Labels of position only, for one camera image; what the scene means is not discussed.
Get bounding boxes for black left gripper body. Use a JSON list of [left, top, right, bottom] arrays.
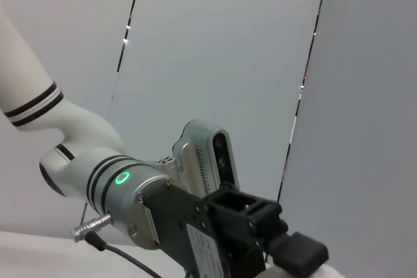
[[141, 183, 283, 278]]

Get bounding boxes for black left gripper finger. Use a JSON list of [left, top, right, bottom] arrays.
[[269, 230, 330, 273]]

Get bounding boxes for white paper ball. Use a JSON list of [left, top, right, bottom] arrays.
[[263, 260, 347, 278]]

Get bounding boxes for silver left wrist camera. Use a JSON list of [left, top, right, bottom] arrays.
[[171, 118, 242, 198]]

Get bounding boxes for left arm connector cable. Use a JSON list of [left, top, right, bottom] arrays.
[[69, 214, 184, 278]]

